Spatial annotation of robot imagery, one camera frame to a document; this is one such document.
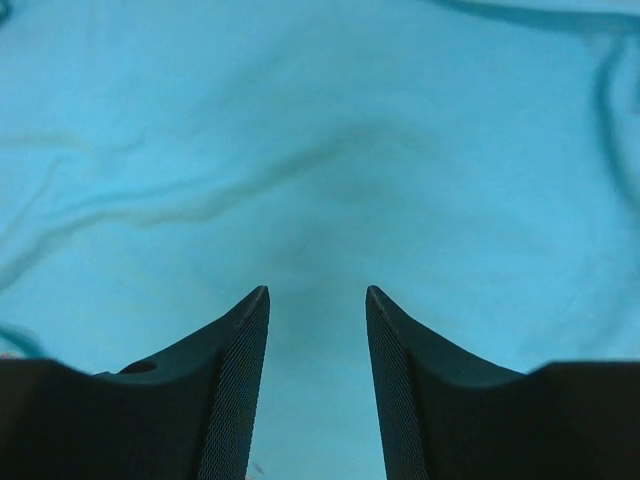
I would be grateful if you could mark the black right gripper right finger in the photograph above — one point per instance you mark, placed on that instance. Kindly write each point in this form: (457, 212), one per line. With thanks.
(445, 413)

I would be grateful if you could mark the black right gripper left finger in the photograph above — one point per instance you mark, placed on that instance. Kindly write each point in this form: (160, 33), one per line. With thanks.
(185, 412)

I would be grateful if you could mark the turquoise t-shirt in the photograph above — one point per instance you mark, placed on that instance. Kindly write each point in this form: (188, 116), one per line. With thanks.
(478, 162)

